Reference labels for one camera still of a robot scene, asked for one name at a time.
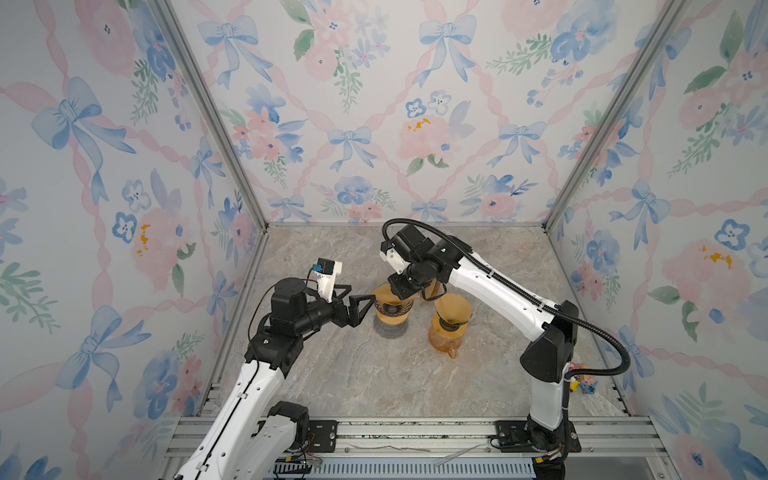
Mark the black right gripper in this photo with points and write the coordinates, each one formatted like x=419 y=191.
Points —
x=396 y=288

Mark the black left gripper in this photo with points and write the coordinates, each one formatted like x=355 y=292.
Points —
x=352 y=318

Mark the grey glass dripper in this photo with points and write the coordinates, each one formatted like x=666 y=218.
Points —
x=393 y=320

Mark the clear grey glass carafe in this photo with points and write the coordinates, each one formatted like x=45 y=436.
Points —
x=388 y=331

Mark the brown paper coffee filter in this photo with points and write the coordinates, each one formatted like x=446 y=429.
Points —
x=454 y=310

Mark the wooden ring holder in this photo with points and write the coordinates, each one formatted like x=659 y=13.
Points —
x=449 y=330

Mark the orange glass carafe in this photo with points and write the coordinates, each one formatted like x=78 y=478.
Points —
x=443 y=344

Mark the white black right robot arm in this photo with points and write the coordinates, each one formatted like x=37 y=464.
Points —
x=420 y=254

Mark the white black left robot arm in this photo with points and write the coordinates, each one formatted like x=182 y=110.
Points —
x=258 y=384

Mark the colourful small toy figures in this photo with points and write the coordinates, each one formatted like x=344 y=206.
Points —
x=582 y=383

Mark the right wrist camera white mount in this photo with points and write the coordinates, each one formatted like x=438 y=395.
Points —
x=392 y=257

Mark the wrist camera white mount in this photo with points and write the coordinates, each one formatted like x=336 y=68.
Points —
x=326 y=272
x=392 y=257

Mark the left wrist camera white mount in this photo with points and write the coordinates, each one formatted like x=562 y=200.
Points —
x=326 y=272

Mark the aluminium mounting rail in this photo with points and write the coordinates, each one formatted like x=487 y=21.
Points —
x=453 y=448

